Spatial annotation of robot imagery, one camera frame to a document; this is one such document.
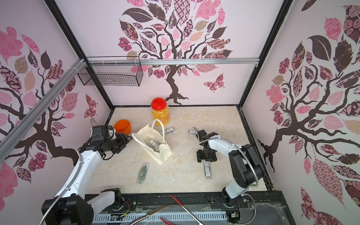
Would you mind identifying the aluminium rail back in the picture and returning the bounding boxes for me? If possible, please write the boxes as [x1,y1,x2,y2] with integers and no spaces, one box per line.
[88,58,260,66]

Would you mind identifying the white slotted cable duct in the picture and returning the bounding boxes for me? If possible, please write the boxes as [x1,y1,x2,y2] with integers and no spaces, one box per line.
[93,211,227,225]

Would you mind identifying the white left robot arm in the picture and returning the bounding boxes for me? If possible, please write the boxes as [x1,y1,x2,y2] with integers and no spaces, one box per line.
[39,134,132,225]

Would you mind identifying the cream canvas tote bag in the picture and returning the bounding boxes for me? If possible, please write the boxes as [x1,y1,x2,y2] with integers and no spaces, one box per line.
[131,119,173,166]

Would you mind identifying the compass set case red label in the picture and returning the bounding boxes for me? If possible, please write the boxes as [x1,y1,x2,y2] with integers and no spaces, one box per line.
[152,144,160,153]

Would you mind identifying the red cable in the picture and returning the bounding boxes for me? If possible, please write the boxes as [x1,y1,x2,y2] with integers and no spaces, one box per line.
[160,193,204,225]

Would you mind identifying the aluminium rail left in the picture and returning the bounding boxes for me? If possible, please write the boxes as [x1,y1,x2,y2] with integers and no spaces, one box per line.
[1,59,86,162]

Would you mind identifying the black wire basket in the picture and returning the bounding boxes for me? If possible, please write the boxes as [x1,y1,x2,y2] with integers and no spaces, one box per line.
[77,56,144,87]

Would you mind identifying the orange plastic cup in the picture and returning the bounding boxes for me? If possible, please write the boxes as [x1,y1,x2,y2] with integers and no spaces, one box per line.
[113,120,131,135]

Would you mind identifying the red-lid jar yellow flakes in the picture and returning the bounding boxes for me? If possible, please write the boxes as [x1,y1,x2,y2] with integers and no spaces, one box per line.
[151,97,170,125]

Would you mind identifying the aluminium rail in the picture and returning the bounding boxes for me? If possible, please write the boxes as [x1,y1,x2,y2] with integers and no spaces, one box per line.
[1,59,86,162]
[88,58,260,66]

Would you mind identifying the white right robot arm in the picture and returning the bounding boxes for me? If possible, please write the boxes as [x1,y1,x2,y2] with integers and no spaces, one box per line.
[193,128,265,208]

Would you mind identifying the green compass set case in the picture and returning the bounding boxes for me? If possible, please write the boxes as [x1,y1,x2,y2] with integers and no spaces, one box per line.
[137,162,150,186]

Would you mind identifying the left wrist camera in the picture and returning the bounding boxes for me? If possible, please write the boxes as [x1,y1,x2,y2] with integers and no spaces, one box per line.
[90,125,114,142]

